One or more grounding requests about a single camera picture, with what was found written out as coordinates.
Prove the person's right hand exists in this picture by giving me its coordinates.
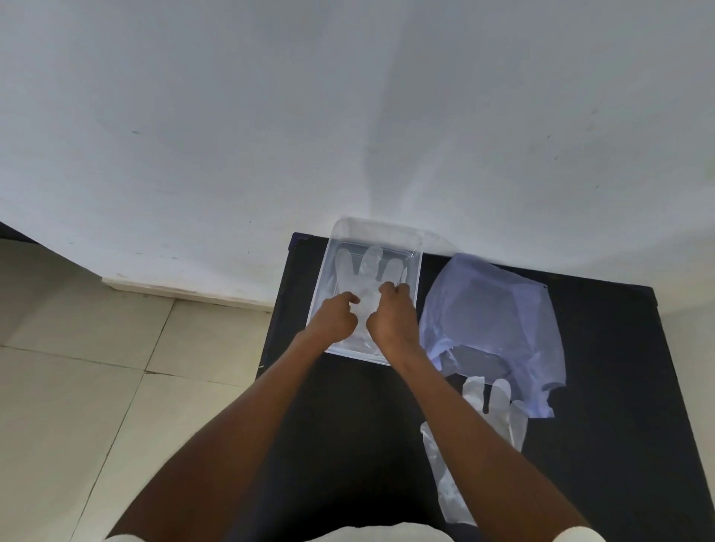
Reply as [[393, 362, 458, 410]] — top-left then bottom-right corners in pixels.
[[366, 281, 421, 358]]

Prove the translucent blue plastic bag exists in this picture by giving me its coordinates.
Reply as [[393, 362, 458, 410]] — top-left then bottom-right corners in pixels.
[[419, 253, 567, 420]]

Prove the person's left forearm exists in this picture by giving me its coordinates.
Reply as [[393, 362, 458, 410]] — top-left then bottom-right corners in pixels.
[[106, 331, 327, 542]]

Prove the person's right forearm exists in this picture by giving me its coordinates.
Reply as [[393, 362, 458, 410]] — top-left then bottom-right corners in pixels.
[[385, 344, 593, 542]]

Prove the clear plastic container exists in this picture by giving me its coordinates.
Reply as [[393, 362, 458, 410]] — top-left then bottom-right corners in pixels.
[[306, 217, 450, 367]]

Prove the person's left hand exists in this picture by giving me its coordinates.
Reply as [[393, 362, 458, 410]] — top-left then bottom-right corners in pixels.
[[306, 291, 362, 353]]

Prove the clear plastic glove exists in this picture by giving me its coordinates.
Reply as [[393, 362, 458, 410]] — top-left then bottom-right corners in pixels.
[[420, 376, 529, 527], [333, 245, 406, 354]]

